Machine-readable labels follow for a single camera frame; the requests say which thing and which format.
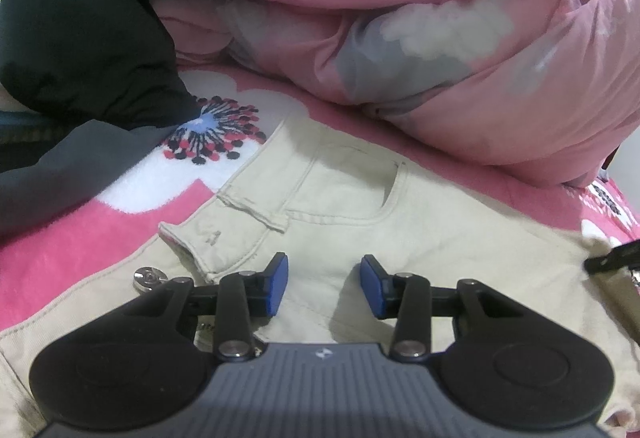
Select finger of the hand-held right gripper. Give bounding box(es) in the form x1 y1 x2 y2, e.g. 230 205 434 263
584 241 640 275

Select pink and grey quilt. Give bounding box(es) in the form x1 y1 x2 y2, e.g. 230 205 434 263
150 0 640 189

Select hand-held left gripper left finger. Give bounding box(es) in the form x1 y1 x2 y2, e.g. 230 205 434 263
119 252 291 362

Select beige pants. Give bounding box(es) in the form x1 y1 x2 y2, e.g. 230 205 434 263
0 118 640 438

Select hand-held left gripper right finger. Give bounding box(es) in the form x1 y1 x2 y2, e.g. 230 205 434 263
360 254 506 362

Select pink floral blanket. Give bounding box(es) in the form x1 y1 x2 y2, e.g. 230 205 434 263
0 63 640 334

